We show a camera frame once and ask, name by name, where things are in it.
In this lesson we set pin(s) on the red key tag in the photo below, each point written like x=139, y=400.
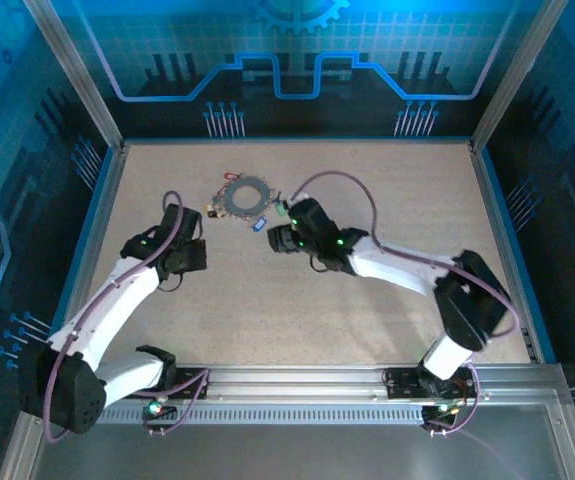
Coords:
x=229, y=176

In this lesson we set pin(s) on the yellow key tag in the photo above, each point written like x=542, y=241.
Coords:
x=210, y=207

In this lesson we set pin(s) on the LED connector board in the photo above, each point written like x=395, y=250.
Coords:
x=154, y=409
x=442, y=409

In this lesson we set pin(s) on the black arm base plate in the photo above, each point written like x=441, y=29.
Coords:
x=398, y=385
x=187, y=374

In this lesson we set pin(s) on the green key tag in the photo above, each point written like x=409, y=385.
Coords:
x=280, y=209

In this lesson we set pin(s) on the aluminium side rail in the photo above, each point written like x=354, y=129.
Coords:
x=101, y=220
x=497, y=220

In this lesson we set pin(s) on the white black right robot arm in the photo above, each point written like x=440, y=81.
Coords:
x=397, y=272

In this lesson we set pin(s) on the thin aluminium cross rail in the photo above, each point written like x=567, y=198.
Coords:
x=297, y=141

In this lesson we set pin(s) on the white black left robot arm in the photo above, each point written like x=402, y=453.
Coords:
x=127, y=290

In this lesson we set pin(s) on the aluminium mounting rail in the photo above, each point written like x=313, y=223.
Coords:
x=292, y=382

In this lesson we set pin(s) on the grey metal sheet panel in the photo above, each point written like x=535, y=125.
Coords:
x=292, y=455

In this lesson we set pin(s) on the aluminium frame post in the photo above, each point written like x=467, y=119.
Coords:
x=74, y=75
x=517, y=75

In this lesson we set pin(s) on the grey keyring with small rings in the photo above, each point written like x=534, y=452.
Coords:
x=230, y=197

